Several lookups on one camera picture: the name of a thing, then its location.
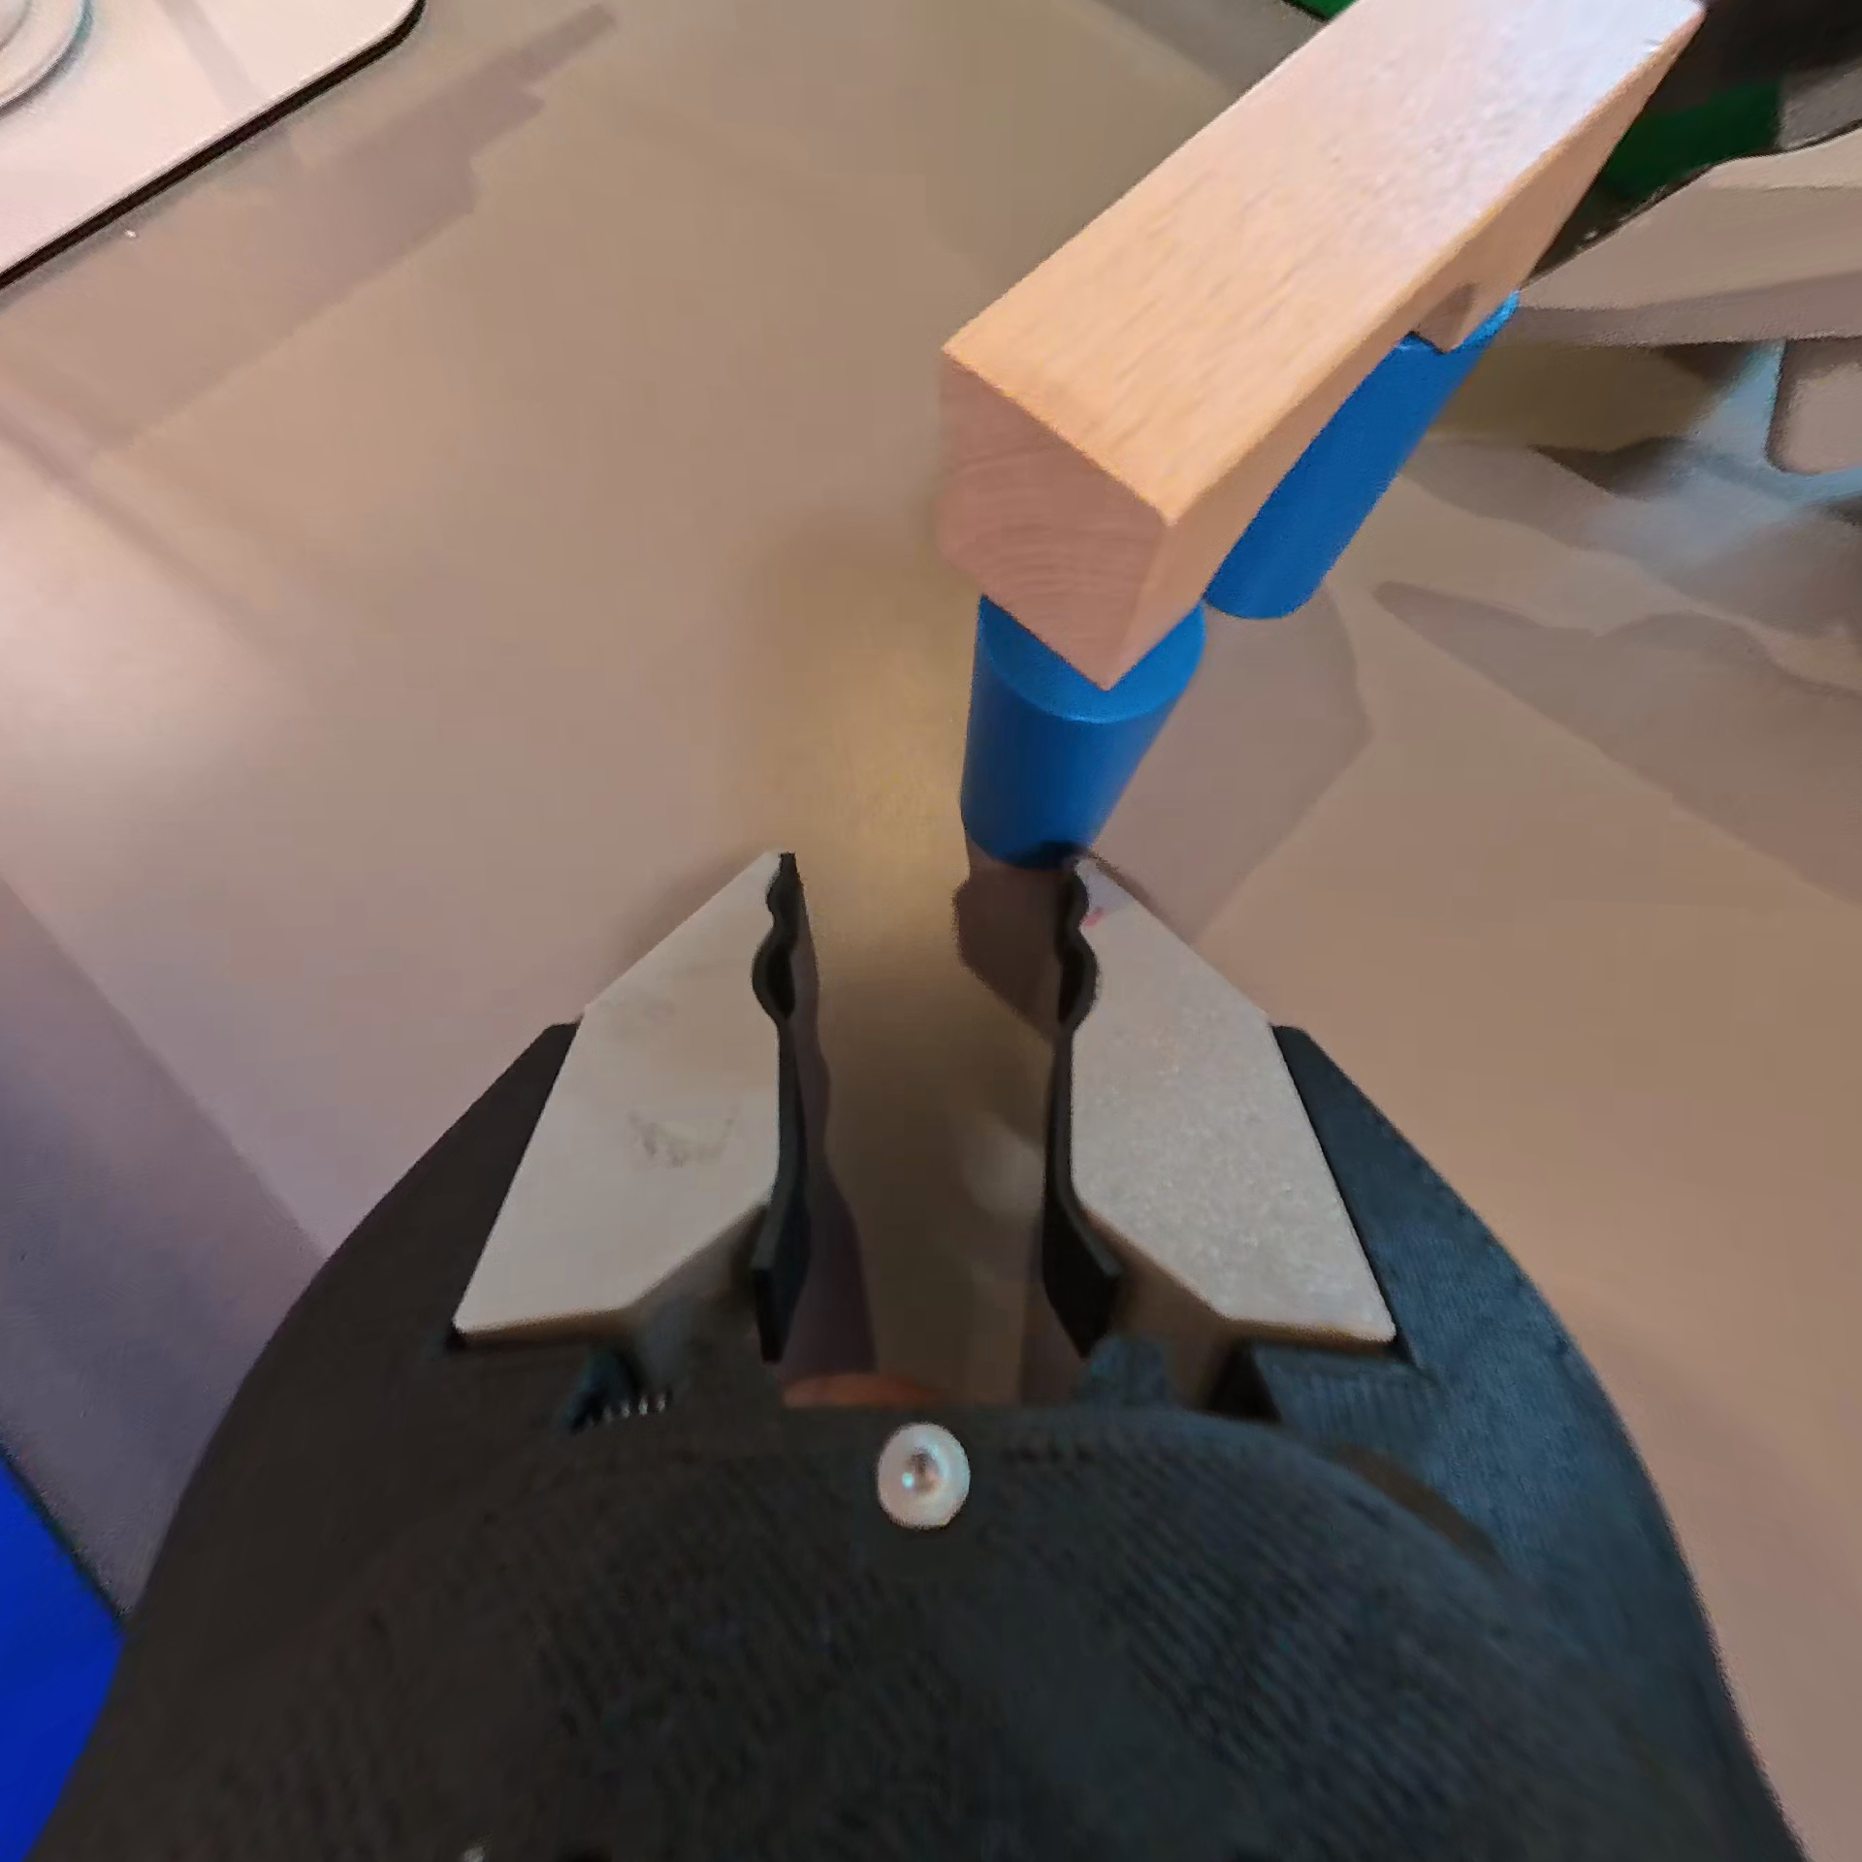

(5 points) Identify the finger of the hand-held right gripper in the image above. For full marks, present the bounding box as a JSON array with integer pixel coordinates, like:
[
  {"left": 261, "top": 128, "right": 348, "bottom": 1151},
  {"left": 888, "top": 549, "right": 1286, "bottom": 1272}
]
[{"left": 1512, "top": 136, "right": 1862, "bottom": 473}]

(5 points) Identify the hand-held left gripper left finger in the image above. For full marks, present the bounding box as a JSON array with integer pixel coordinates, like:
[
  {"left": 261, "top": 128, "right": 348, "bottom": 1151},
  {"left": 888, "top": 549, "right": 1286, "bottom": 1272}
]
[{"left": 455, "top": 852, "right": 825, "bottom": 1366}]

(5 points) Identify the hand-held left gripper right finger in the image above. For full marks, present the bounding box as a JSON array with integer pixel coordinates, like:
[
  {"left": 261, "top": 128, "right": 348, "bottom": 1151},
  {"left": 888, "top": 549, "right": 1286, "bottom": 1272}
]
[{"left": 1041, "top": 855, "right": 1399, "bottom": 1398}]

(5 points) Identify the green plastic bin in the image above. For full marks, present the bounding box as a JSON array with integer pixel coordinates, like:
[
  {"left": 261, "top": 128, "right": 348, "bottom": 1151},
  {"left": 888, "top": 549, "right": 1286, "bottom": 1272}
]
[{"left": 1288, "top": 0, "right": 1862, "bottom": 213}]

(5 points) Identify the natural wooden arch block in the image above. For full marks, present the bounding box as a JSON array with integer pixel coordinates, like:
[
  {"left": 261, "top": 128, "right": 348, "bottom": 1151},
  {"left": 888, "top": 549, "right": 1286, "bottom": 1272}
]
[{"left": 939, "top": 0, "right": 1707, "bottom": 691}]

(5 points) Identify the blue wooden cylinder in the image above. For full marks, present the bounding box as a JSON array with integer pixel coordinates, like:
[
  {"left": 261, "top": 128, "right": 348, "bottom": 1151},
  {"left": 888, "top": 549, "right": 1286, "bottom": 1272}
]
[
  {"left": 960, "top": 594, "right": 1211, "bottom": 870},
  {"left": 1204, "top": 291, "right": 1522, "bottom": 622}
]

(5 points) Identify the blue plastic bin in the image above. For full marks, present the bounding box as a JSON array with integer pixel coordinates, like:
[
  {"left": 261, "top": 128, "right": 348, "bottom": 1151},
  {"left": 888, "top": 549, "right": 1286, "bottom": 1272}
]
[{"left": 0, "top": 1454, "right": 125, "bottom": 1862}]

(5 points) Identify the white document stand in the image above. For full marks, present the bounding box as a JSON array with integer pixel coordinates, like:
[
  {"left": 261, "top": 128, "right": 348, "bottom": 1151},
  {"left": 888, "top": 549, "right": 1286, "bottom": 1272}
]
[{"left": 0, "top": 0, "right": 428, "bottom": 285}]

